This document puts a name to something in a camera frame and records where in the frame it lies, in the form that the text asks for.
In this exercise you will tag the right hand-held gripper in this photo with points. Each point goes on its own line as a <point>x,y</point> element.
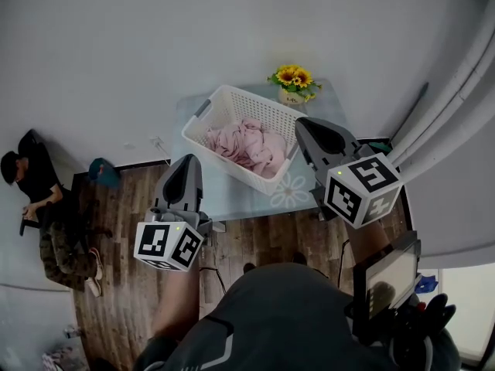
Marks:
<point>359,191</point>

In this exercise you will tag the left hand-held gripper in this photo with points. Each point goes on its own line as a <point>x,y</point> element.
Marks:
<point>162,242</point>

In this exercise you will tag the white plastic laundry basket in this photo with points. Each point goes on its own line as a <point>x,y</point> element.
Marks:
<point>263,186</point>

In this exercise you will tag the pink clothes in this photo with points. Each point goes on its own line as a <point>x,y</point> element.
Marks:
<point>251,149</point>

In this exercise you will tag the person's right forearm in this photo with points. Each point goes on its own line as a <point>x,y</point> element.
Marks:
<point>367,242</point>

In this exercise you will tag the person's left forearm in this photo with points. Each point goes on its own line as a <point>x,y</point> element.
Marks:
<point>176,303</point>

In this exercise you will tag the light blue tablecloth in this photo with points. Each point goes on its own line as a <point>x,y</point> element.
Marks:
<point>239,203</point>

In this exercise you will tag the teal waste bin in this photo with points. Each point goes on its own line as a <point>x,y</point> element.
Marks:
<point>104,174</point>

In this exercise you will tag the person's right shoe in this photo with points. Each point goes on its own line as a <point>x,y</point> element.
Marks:
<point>300,258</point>

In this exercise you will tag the person's shoe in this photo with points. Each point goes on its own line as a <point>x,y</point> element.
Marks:
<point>300,258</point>
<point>250,267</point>

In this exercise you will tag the person's left shoe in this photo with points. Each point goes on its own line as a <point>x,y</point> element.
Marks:
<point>250,267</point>

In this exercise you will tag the black monitor screen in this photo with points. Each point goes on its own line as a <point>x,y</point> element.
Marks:
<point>390,280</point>

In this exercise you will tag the white curtain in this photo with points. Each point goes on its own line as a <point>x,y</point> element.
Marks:
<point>444,130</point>

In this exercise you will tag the blue cloth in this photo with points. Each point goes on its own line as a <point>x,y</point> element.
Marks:
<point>427,284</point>

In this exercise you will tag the potted sunflowers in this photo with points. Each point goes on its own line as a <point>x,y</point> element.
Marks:
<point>294,77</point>

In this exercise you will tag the person's grey shirt torso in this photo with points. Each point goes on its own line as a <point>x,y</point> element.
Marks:
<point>286,323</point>

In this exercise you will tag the white wall socket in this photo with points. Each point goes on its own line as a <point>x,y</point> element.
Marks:
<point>157,142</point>

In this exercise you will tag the black monitor mount rig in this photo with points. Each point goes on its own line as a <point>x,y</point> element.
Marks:
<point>437,311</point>

